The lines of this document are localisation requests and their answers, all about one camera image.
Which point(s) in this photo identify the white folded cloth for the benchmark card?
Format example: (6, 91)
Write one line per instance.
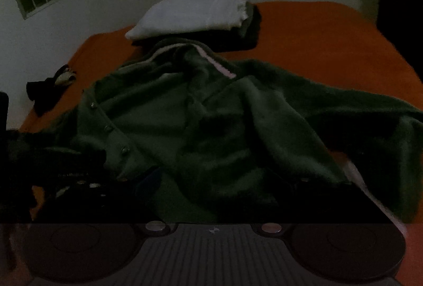
(195, 13)

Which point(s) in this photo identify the orange bed blanket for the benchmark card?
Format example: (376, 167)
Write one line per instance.
(330, 41)

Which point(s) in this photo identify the black folded cloth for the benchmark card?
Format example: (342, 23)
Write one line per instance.
(246, 31)

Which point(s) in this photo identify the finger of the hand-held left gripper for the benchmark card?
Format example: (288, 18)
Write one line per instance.
(76, 158)

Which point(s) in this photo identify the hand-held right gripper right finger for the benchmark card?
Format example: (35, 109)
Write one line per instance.
(309, 193)

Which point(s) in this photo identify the green knit cardigan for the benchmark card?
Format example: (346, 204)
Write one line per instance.
(211, 127)

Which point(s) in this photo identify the black garment with white print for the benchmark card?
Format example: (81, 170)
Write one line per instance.
(46, 92)

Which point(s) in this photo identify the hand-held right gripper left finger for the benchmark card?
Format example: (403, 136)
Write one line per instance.
(147, 181)

